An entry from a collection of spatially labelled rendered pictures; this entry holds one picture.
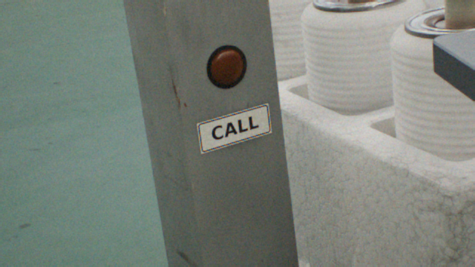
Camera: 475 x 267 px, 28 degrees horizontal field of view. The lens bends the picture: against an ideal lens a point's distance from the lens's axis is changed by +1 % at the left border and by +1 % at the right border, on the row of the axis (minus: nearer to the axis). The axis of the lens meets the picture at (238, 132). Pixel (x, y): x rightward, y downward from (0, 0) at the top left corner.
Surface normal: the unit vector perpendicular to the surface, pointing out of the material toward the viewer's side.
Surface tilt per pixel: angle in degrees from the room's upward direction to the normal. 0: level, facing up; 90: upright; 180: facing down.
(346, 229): 90
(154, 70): 90
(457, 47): 0
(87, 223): 0
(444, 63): 90
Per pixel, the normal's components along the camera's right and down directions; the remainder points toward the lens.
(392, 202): -0.88, 0.26
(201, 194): 0.46, 0.26
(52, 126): -0.12, -0.93
